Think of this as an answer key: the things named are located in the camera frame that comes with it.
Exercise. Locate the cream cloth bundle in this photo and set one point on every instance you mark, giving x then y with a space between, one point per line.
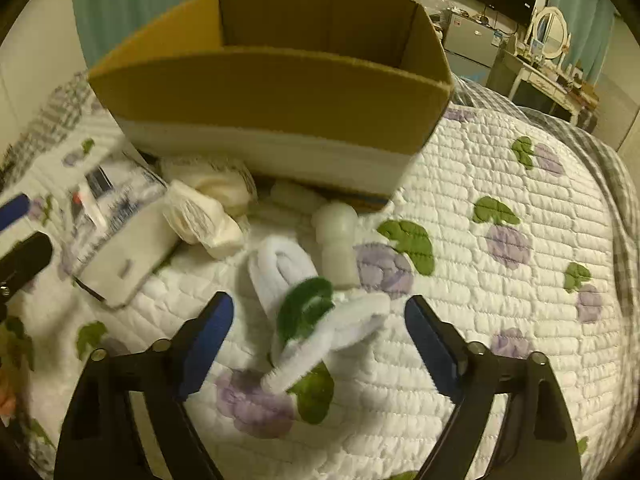
220 180

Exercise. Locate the oval white vanity mirror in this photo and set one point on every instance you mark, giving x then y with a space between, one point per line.
550 30

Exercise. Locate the flat white box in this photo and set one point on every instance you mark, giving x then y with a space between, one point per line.
127 260

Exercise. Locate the white plastic bottle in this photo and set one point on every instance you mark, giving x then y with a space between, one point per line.
336 245

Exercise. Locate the silver grey cabinet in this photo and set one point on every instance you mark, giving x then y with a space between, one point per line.
475 40

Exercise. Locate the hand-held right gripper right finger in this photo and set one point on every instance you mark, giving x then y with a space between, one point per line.
429 342

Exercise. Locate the white fluffy cloth green band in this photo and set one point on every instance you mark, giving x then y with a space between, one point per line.
280 270

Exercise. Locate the cream cloth in clear bag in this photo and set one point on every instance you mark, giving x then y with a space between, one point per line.
205 220

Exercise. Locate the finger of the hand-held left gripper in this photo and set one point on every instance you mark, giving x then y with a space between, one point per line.
27 260
14 212

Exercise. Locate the printed tissue packet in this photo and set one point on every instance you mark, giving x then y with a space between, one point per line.
120 185

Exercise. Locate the brown cardboard box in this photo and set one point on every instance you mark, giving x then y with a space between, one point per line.
280 95

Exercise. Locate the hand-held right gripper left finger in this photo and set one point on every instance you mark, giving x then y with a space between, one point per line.
212 342

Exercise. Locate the white dressing table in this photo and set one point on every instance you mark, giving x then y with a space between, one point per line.
545 85

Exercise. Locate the floral quilted bedspread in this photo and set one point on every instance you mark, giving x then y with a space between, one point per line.
500 310

